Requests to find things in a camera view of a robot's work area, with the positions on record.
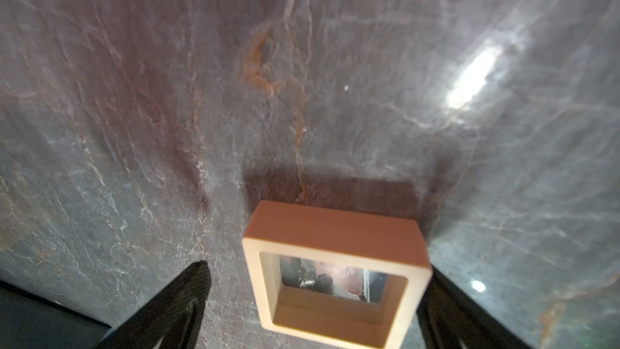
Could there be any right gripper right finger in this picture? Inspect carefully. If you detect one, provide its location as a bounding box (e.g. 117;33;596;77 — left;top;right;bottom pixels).
417;268;529;349

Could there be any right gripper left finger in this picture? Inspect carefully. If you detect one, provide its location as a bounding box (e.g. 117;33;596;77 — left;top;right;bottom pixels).
95;260;212;348

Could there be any small wooden frame box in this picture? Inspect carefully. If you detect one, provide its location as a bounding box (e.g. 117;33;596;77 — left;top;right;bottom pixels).
242;200;432;348

